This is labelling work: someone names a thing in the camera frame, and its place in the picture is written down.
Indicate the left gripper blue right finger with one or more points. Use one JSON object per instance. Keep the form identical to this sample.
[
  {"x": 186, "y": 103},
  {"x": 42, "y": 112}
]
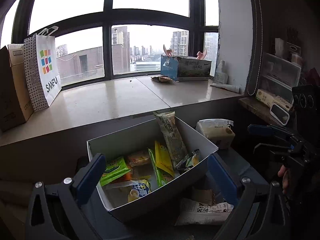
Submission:
[{"x": 226, "y": 180}]

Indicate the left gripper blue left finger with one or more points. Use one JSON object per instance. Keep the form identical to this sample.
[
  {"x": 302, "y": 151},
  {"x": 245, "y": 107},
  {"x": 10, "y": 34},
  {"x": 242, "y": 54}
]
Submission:
[{"x": 87, "y": 178}]

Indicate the white red-print snack bag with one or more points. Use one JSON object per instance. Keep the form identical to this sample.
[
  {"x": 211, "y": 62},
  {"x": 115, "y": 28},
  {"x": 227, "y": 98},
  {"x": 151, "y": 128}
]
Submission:
[{"x": 198, "y": 213}]

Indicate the green seaweed snack bag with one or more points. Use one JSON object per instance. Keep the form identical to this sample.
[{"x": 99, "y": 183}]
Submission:
[{"x": 161, "y": 164}]

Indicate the person's right hand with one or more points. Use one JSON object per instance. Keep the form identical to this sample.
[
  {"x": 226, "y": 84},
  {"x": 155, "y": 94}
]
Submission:
[{"x": 284, "y": 173}]

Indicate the small green snack packet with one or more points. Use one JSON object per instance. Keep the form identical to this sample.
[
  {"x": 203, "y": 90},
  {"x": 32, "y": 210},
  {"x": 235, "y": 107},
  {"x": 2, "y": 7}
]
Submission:
[{"x": 114, "y": 169}]

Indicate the white small mirror case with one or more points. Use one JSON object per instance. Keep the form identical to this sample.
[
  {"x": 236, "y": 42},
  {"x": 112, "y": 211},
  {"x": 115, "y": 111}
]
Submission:
[{"x": 279, "y": 114}]

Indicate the beige tissue pack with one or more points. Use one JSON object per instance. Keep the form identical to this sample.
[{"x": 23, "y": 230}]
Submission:
[{"x": 218, "y": 131}]

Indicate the yellow blue candy bag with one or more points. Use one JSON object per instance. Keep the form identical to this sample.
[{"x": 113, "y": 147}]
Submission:
[{"x": 139, "y": 189}]

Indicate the green-white carton on shelf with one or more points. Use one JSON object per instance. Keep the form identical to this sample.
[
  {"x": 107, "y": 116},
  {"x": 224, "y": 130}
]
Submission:
[{"x": 269, "y": 99}]

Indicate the white cardboard snack box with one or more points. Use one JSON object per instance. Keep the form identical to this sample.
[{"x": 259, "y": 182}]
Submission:
[{"x": 162, "y": 204}]

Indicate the clear plastic drawer unit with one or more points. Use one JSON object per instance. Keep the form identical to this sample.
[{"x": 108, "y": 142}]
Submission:
[{"x": 279, "y": 76}]

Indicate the beige tall biscuit bag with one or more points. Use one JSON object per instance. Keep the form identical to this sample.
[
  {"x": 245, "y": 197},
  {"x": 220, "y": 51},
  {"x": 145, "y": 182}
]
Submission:
[{"x": 172, "y": 136}]

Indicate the white tube on sill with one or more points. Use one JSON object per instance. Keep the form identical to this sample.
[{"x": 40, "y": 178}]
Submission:
[{"x": 231, "y": 88}]

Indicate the brown cardboard box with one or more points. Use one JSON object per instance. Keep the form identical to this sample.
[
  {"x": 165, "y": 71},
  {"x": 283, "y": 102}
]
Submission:
[{"x": 15, "y": 103}]

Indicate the white bottle on sill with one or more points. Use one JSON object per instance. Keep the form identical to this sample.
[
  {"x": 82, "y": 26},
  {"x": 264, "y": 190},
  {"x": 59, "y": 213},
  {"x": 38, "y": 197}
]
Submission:
[{"x": 221, "y": 77}]

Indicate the white Sanfu shopping bag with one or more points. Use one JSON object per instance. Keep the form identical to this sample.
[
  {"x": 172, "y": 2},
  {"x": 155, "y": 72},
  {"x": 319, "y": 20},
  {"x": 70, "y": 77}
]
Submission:
[{"x": 40, "y": 66}]

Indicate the flat wrapper on sill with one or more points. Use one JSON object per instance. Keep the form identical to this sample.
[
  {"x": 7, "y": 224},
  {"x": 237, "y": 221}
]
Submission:
[{"x": 161, "y": 79}]

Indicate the blue printed tissue box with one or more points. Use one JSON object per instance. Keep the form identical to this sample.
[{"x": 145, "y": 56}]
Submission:
[{"x": 184, "y": 68}]

